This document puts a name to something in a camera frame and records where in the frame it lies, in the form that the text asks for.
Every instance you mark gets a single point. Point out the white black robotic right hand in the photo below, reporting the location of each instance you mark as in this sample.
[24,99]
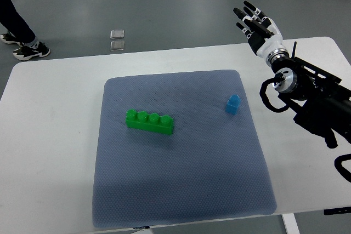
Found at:
[262,33]

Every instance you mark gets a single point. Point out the small blue block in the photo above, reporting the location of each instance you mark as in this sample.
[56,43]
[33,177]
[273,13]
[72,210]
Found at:
[233,104]

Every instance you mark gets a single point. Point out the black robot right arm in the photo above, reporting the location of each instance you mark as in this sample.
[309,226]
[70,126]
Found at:
[321,104]

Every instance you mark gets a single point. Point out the long green block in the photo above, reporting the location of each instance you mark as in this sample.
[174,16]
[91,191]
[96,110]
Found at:
[151,122]

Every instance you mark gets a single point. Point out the blue-grey textured mat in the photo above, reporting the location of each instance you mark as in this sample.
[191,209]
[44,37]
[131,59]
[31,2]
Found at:
[211,166]

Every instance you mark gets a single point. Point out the upper metal floor plate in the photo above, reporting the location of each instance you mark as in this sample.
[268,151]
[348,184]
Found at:
[117,34]

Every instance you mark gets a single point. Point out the white table leg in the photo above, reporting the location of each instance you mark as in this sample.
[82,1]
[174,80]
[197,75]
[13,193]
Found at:
[290,223]

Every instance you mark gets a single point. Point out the black table control panel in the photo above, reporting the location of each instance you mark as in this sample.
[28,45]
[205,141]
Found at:
[337,211]

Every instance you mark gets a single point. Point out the black white sneaker right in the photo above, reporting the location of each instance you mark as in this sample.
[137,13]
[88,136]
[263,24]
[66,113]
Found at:
[25,53]

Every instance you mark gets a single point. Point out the black white sneaker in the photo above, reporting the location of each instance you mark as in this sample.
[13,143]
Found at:
[25,53]
[7,38]

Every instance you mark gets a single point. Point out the person's dark trouser leg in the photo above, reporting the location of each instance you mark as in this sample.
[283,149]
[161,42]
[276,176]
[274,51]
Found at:
[15,24]

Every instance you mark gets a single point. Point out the black white sneaker left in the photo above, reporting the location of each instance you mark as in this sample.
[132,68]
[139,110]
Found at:
[7,38]

